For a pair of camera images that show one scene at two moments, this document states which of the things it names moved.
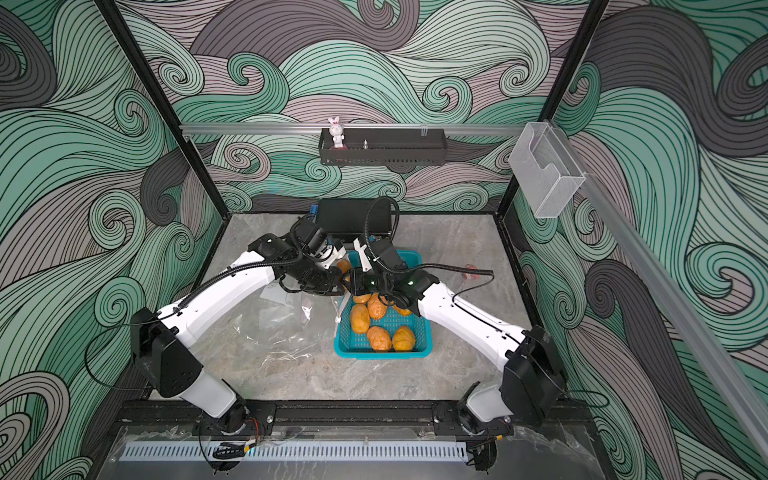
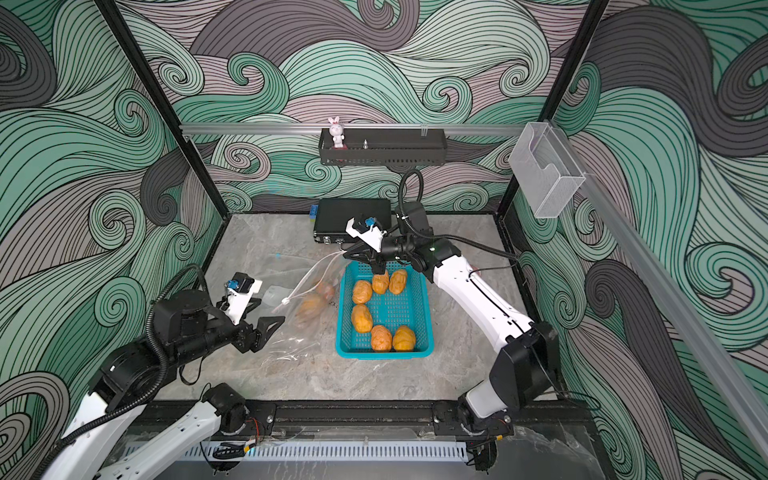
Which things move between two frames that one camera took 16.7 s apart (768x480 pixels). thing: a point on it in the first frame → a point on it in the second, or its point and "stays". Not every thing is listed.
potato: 344,265 → 309,307
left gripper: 334,277 → 246,339
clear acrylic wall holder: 545,173 stays
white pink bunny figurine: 336,131 stays
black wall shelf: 386,147 stays
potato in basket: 403,339 stays
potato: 404,312 → 362,318
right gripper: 357,285 → 379,263
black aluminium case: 348,216 stays
